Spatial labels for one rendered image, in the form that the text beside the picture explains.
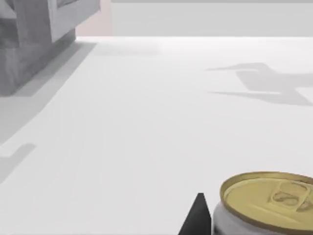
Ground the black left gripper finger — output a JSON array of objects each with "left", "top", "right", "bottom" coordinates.
[{"left": 178, "top": 192, "right": 212, "bottom": 235}]

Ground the white can with gold lid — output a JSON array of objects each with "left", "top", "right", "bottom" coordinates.
[{"left": 211, "top": 171, "right": 313, "bottom": 235}]

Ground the grey cabinet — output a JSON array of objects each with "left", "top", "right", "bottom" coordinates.
[{"left": 0, "top": 0, "right": 102, "bottom": 97}]

